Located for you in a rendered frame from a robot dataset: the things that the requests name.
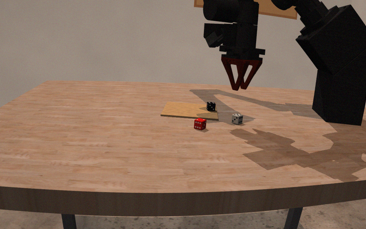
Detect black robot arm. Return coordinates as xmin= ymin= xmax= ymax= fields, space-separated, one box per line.
xmin=203 ymin=0 xmax=340 ymax=48

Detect orange flat mat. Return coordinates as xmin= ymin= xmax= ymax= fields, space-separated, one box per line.
xmin=160 ymin=102 xmax=218 ymax=121

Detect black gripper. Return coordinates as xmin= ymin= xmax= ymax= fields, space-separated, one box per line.
xmin=219 ymin=23 xmax=265 ymax=91

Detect black die with white pips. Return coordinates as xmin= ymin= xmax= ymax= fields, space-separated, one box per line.
xmin=207 ymin=102 xmax=216 ymax=111

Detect red dice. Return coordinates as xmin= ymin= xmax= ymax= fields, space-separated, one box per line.
xmin=194 ymin=118 xmax=207 ymax=130

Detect beige die with black pips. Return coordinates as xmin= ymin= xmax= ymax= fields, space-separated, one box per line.
xmin=231 ymin=114 xmax=243 ymax=124

